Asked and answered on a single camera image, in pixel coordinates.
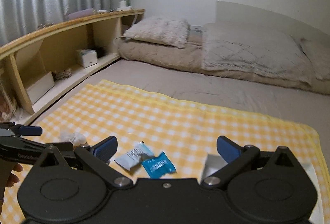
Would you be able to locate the grey white sachet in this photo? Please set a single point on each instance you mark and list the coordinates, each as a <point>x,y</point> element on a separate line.
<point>135,156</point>

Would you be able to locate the white box on shelf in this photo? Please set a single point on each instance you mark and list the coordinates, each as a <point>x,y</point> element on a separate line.
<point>39,86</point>

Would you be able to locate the large grey quilted pillow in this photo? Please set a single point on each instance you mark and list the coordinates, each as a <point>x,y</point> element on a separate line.
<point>229,46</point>

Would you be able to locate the yellow checkered cloth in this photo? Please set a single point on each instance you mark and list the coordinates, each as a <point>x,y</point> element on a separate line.
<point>185,131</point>

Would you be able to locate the white headboard panel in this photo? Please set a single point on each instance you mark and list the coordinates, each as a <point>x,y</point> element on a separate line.
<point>240,13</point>

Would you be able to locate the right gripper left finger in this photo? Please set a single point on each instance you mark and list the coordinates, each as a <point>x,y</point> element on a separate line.
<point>97,159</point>

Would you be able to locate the tissue box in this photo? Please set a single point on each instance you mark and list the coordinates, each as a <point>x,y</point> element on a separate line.
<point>86,57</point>

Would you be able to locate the beige folded quilt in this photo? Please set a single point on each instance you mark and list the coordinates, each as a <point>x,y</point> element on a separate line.
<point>189,59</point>

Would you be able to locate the doll in clear case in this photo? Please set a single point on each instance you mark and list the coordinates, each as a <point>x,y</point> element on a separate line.
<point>8,101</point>

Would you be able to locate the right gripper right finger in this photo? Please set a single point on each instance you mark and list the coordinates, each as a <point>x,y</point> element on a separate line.
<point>232,159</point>

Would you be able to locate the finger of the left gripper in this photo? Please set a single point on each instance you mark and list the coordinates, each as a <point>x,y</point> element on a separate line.
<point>13,129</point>

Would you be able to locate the blue sachet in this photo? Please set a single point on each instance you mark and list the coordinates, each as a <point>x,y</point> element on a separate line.
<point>158,166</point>

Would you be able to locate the grey bed sheet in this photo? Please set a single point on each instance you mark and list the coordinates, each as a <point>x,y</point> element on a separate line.
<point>288,104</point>

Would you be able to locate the wooden shelf unit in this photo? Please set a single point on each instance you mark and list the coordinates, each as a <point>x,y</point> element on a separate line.
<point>53,49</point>

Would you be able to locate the fluffy beige pillow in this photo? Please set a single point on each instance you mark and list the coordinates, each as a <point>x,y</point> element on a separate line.
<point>160,30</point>

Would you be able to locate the white mesh pouch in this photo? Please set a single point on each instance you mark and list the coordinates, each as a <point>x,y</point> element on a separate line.
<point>76,139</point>

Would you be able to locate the person left hand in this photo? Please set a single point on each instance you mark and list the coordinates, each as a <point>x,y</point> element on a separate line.
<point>8,178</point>

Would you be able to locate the pink book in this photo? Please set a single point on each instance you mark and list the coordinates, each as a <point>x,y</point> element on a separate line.
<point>80,14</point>

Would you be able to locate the right grey quilted pillow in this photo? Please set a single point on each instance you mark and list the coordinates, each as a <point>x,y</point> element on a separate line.
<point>318,54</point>

